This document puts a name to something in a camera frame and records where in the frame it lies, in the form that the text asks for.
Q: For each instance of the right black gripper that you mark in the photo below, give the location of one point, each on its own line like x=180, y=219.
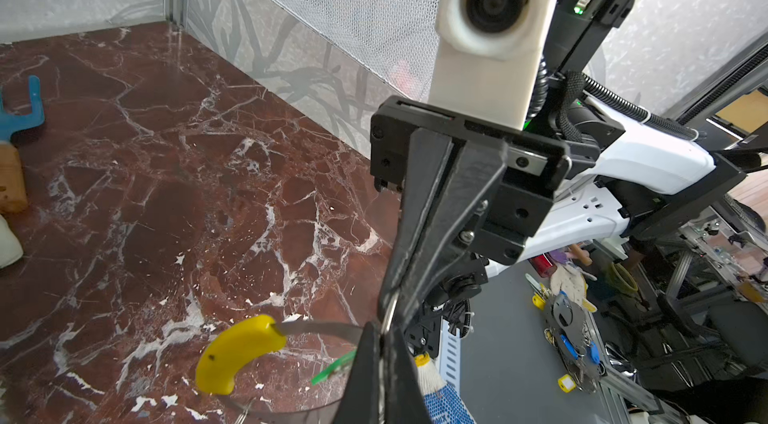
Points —
x=488, y=191

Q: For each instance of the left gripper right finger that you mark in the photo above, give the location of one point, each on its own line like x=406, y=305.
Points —
x=401, y=397

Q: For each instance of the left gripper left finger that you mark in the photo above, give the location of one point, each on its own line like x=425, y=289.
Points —
x=363, y=398

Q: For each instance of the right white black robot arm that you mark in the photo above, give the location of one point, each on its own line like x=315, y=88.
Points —
x=634, y=173

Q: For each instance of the blue dotted work glove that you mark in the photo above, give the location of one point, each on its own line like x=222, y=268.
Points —
x=442, y=401

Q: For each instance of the cream gardening glove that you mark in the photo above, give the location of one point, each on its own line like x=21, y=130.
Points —
x=11, y=250

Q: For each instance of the white wire mesh basket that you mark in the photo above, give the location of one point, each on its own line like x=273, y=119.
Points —
x=394, y=39

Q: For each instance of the blue hand rake wooden handle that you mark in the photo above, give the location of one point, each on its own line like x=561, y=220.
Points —
x=13, y=190

